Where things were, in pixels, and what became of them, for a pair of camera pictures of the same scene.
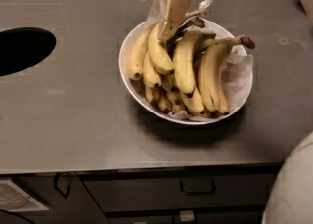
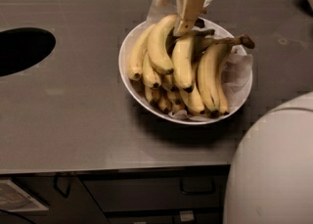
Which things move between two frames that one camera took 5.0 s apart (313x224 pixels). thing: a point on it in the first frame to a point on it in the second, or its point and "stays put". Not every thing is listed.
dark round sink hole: [22, 48] stays put
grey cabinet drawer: [119, 192] stays put
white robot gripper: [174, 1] to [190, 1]
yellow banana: [156, 50] stays put
